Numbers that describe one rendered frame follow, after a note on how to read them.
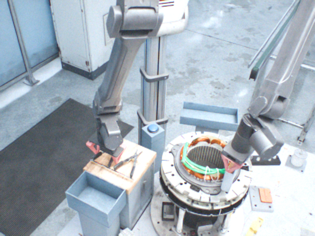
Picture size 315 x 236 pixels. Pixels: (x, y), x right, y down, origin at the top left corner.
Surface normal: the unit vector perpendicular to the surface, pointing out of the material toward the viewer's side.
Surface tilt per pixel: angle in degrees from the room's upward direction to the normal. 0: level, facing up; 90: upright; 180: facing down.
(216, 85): 0
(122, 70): 114
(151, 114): 90
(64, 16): 90
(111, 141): 91
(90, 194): 0
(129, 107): 0
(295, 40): 59
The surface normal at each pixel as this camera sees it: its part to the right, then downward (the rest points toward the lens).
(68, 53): -0.48, 0.53
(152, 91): 0.39, 0.62
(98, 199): 0.04, -0.75
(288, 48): -0.75, -0.16
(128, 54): 0.29, 0.89
